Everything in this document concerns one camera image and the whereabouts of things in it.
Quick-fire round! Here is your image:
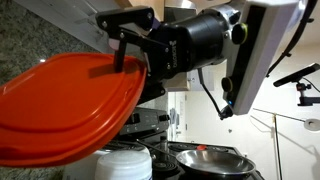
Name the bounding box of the steel frying pan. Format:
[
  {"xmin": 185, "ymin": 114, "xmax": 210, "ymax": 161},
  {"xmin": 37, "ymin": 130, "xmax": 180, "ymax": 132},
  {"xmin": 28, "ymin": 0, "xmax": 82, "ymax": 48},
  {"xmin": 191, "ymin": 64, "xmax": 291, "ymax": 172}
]
[{"xmin": 137, "ymin": 140, "xmax": 256, "ymax": 178}]

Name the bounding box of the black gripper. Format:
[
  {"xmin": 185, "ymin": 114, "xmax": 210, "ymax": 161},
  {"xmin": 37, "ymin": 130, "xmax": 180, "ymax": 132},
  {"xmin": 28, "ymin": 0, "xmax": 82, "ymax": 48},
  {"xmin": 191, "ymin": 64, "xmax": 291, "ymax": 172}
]
[{"xmin": 95, "ymin": 6, "xmax": 226, "ymax": 105}]

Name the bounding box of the white wipes canister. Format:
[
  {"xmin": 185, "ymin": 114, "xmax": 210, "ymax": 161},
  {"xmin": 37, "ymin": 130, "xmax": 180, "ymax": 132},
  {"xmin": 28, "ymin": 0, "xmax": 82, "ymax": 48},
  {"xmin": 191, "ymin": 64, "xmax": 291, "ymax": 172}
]
[{"xmin": 95, "ymin": 150, "xmax": 152, "ymax": 180}]

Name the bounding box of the red plastic lid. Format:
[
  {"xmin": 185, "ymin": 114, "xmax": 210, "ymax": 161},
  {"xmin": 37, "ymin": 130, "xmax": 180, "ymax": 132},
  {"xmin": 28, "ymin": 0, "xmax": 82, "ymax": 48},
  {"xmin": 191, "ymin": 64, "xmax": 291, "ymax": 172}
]
[{"xmin": 0, "ymin": 53, "xmax": 146, "ymax": 167}]

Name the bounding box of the black electric stove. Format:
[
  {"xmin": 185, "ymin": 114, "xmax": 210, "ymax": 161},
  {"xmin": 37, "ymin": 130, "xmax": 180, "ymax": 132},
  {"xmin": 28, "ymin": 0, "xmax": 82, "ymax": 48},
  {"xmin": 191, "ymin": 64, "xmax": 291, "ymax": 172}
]
[{"xmin": 104, "ymin": 107, "xmax": 265, "ymax": 180}]

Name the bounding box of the white two-slot toaster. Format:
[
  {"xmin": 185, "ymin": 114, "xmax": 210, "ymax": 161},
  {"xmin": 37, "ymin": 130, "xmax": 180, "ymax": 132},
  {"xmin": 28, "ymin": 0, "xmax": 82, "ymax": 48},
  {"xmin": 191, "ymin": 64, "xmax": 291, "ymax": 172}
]
[{"xmin": 62, "ymin": 146, "xmax": 151, "ymax": 180}]

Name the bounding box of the steel range hood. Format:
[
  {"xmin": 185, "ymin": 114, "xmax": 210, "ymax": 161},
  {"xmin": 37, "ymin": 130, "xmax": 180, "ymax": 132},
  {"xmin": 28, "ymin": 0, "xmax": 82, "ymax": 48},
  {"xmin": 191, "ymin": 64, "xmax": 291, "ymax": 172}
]
[{"xmin": 164, "ymin": 0, "xmax": 196, "ymax": 23}]

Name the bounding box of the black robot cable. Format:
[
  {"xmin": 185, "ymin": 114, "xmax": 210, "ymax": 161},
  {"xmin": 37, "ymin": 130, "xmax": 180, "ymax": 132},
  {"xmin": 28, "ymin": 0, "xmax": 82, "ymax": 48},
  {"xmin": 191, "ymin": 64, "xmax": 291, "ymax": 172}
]
[{"xmin": 197, "ymin": 0, "xmax": 319, "ymax": 121}]

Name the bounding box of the floor lamp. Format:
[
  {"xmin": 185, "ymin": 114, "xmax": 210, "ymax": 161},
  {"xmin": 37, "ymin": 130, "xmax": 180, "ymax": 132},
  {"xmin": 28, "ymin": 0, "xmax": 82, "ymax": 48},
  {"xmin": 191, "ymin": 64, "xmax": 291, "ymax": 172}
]
[{"xmin": 251, "ymin": 108, "xmax": 320, "ymax": 180}]

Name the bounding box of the black camera on stand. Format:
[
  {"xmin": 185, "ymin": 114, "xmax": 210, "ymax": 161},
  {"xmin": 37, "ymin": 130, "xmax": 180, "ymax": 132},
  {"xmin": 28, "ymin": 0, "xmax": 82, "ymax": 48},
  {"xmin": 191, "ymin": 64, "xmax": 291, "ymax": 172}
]
[{"xmin": 273, "ymin": 63, "xmax": 320, "ymax": 106}]

